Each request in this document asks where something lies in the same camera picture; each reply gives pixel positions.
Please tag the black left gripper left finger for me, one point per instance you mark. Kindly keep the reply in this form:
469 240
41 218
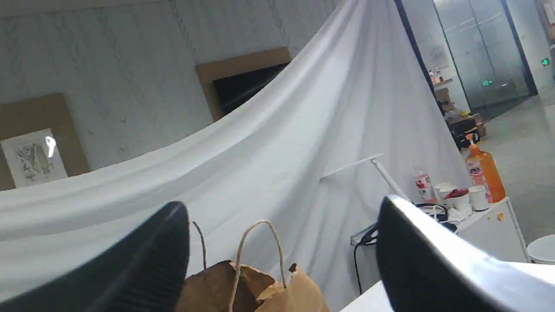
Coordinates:
143 272

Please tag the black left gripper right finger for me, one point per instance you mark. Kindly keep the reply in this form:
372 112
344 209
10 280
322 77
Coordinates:
424 267

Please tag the brown paper bag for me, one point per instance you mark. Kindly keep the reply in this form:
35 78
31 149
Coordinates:
230 286

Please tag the white side table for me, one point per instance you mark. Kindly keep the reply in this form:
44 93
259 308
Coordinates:
495 231

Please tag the white paper cup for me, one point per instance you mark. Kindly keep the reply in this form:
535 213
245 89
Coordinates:
478 198

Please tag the orange detergent bottle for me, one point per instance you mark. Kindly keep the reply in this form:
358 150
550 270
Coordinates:
483 171

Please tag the white backdrop cloth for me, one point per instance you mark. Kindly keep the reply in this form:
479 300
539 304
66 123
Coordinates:
291 154

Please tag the framed plant picture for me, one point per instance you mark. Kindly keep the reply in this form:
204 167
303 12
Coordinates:
39 142

